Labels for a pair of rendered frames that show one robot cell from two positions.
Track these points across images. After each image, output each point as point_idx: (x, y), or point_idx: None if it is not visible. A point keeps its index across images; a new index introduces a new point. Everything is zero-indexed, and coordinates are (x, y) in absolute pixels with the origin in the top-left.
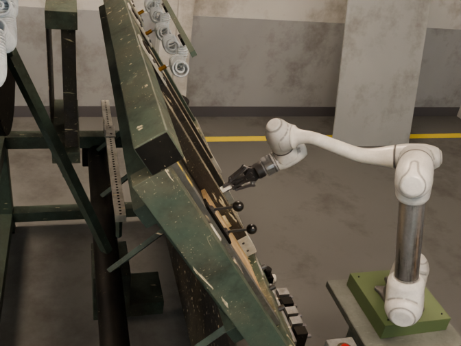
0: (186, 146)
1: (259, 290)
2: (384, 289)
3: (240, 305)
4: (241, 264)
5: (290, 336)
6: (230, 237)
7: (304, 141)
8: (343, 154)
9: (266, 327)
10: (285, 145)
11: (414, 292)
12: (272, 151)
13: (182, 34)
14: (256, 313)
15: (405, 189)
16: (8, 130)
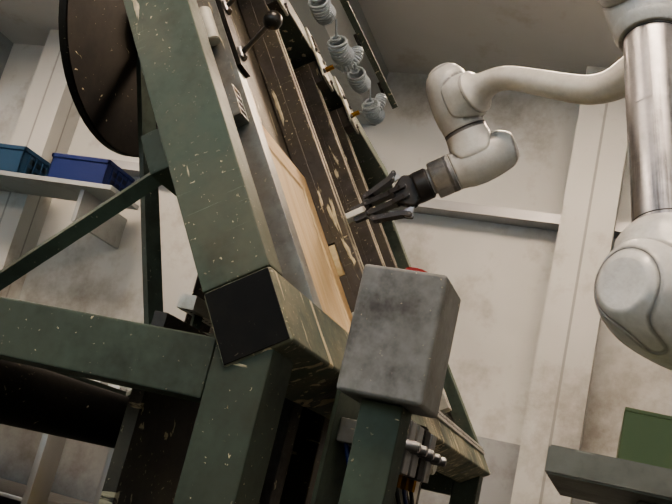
0: (288, 95)
1: (285, 207)
2: None
3: (160, 17)
4: (250, 115)
5: (330, 344)
6: (315, 241)
7: (484, 78)
8: (555, 85)
9: (199, 83)
10: (452, 91)
11: (666, 223)
12: (444, 137)
13: None
14: (186, 42)
15: None
16: (90, 109)
